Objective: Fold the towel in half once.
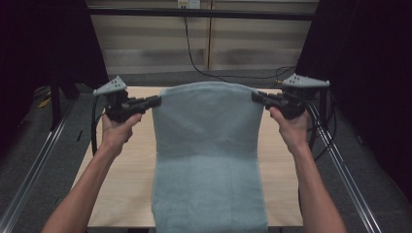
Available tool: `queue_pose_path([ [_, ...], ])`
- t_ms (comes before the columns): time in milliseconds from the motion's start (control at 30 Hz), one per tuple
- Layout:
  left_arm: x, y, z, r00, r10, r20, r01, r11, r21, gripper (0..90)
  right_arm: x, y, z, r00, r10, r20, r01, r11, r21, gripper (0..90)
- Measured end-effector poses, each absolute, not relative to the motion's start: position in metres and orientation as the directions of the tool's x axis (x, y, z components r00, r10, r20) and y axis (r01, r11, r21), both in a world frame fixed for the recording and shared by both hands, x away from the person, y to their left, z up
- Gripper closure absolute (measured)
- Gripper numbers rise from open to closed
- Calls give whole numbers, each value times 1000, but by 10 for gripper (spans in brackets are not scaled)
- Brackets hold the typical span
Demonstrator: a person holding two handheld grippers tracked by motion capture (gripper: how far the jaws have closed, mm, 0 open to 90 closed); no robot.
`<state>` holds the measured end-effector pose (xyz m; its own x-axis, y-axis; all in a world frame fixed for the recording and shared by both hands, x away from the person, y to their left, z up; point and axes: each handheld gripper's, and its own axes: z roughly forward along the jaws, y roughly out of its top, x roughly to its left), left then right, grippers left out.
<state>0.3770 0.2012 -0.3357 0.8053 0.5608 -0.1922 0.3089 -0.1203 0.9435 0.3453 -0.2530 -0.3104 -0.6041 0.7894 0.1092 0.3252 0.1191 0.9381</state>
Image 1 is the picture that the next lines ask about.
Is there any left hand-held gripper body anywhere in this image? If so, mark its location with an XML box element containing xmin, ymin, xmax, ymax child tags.
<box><xmin>92</xmin><ymin>75</ymin><xmax>144</xmax><ymax>124</ymax></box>

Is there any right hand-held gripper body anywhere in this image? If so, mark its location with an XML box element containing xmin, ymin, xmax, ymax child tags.
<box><xmin>277</xmin><ymin>73</ymin><xmax>331</xmax><ymax>120</ymax></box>

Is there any light blue towel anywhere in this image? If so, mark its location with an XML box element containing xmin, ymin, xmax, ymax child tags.
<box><xmin>151</xmin><ymin>81</ymin><xmax>269</xmax><ymax>233</ymax></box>

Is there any person's left hand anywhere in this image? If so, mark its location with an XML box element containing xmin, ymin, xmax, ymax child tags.
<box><xmin>100</xmin><ymin>112</ymin><xmax>144</xmax><ymax>157</ymax></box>

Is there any person's right hand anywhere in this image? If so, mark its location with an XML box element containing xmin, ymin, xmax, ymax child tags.
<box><xmin>268</xmin><ymin>106</ymin><xmax>313</xmax><ymax>153</ymax></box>

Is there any black metal stand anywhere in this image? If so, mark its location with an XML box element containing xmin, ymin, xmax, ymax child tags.
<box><xmin>49</xmin><ymin>84</ymin><xmax>63</xmax><ymax>132</ymax></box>

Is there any yellow object on floor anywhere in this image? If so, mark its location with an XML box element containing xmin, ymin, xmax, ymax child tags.
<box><xmin>37</xmin><ymin>96</ymin><xmax>53</xmax><ymax>109</ymax></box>

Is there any black curtain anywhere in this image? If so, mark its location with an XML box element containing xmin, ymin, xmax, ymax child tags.
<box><xmin>0</xmin><ymin>0</ymin><xmax>110</xmax><ymax>156</ymax></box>
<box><xmin>294</xmin><ymin>0</ymin><xmax>412</xmax><ymax>205</ymax></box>

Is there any black horizontal bar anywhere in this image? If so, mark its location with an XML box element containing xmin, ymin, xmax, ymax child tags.
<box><xmin>86</xmin><ymin>7</ymin><xmax>319</xmax><ymax>21</ymax></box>

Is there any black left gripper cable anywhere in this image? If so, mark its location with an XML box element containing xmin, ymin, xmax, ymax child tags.
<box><xmin>90</xmin><ymin>94</ymin><xmax>108</xmax><ymax>157</ymax></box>

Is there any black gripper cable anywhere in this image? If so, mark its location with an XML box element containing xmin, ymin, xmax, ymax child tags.
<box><xmin>90</xmin><ymin>94</ymin><xmax>108</xmax><ymax>157</ymax></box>
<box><xmin>306</xmin><ymin>89</ymin><xmax>338</xmax><ymax>162</ymax></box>

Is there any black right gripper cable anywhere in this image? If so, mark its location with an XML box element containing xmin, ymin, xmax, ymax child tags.
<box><xmin>306</xmin><ymin>89</ymin><xmax>338</xmax><ymax>162</ymax></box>

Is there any long black wall cable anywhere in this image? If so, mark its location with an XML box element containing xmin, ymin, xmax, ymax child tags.
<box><xmin>183</xmin><ymin>16</ymin><xmax>297</xmax><ymax>82</ymax></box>

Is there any metal floor rail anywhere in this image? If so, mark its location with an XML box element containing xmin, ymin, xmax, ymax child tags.
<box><xmin>306</xmin><ymin>102</ymin><xmax>384</xmax><ymax>233</ymax></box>
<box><xmin>0</xmin><ymin>99</ymin><xmax>76</xmax><ymax>233</ymax></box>

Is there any white wall socket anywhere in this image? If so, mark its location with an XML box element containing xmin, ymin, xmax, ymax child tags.
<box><xmin>177</xmin><ymin>0</ymin><xmax>201</xmax><ymax>10</ymax></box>

